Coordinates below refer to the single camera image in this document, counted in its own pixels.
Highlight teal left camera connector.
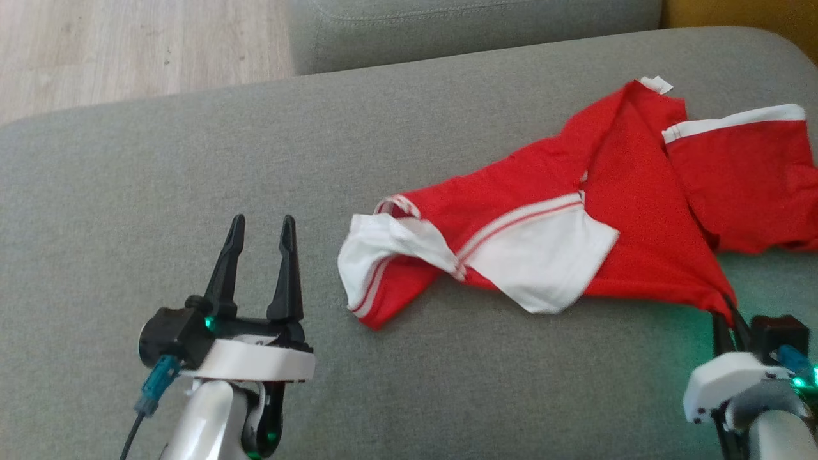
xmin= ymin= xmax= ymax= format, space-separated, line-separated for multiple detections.
xmin=134 ymin=355 xmax=182 ymax=417

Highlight large grey sofa seat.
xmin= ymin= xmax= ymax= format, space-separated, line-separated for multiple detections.
xmin=0 ymin=26 xmax=818 ymax=460

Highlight large yellow backrest cushion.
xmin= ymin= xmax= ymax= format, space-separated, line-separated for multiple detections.
xmin=661 ymin=0 xmax=818 ymax=65

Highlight red jersey white sleeves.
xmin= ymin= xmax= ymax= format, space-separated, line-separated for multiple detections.
xmin=337 ymin=75 xmax=740 ymax=331

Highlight teal right camera connector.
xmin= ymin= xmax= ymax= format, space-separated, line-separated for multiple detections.
xmin=777 ymin=345 xmax=818 ymax=384

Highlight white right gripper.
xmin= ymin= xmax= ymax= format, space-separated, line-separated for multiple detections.
xmin=682 ymin=294 xmax=794 ymax=426

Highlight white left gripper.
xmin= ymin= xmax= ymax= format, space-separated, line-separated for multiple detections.
xmin=181 ymin=214 xmax=316 ymax=385

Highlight grey sofa seat cushion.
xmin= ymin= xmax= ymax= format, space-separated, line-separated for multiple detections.
xmin=288 ymin=0 xmax=664 ymax=76

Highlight red shorts white stripe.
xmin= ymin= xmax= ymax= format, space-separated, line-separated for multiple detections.
xmin=661 ymin=103 xmax=818 ymax=255

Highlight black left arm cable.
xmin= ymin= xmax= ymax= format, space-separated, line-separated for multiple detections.
xmin=120 ymin=409 xmax=149 ymax=460

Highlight teal camera connector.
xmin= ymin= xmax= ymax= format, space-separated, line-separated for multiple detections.
xmin=134 ymin=355 xmax=182 ymax=417
xmin=777 ymin=345 xmax=818 ymax=384

